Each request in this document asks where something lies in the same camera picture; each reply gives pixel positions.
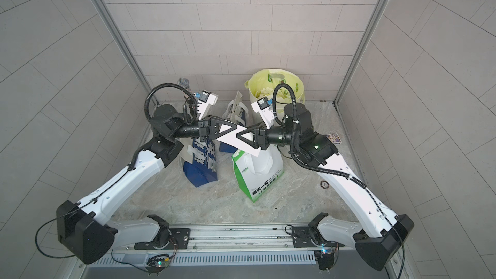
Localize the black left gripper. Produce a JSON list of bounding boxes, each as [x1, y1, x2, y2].
[[169, 117, 233, 147]]

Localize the green white paper bag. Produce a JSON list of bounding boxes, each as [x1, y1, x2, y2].
[[231, 145, 284, 202]]

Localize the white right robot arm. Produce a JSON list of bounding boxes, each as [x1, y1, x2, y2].
[[236, 83, 415, 271]]

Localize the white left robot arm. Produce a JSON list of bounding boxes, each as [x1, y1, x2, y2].
[[56, 83, 238, 264]]

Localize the blue white paper bag rear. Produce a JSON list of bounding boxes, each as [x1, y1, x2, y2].
[[218, 91, 249, 154]]

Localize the blue white paper bag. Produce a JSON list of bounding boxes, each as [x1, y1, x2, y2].
[[218, 91, 249, 154], [180, 138, 218, 187]]

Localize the blue white paper bag front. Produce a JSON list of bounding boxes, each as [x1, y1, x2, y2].
[[180, 138, 218, 187]]

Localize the shredded paper pieces in bin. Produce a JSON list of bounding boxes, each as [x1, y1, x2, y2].
[[254, 87, 291, 103]]

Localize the white plastic waste bin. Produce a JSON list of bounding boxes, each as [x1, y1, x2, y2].
[[245, 68, 305, 123]]

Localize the yellow-green avocado bin liner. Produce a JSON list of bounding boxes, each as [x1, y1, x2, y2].
[[245, 68, 305, 103]]

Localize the glitter microphone on black stand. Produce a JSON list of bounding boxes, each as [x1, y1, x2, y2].
[[178, 77, 191, 91]]

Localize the small purple card box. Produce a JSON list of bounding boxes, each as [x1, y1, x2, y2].
[[326, 133, 342, 145]]

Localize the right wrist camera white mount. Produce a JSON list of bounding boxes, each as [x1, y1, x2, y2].
[[251, 96, 275, 129]]

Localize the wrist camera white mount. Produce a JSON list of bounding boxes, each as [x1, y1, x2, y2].
[[251, 96, 275, 129], [195, 91, 218, 120]]

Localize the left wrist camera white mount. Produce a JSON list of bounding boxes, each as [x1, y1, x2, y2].
[[195, 91, 218, 120]]

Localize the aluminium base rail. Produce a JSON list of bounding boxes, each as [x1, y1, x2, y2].
[[83, 221, 400, 268]]

